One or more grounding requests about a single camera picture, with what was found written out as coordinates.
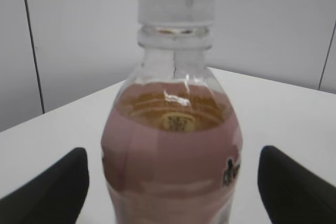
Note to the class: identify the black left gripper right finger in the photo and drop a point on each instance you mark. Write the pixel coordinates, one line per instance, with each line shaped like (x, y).
(291, 193)

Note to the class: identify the pink peach tea bottle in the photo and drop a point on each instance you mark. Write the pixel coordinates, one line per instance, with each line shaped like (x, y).
(171, 146)

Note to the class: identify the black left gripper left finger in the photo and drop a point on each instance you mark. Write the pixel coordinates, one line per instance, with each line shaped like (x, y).
(57, 195)

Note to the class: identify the white bottle cap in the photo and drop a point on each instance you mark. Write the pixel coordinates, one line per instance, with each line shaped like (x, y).
(176, 13)

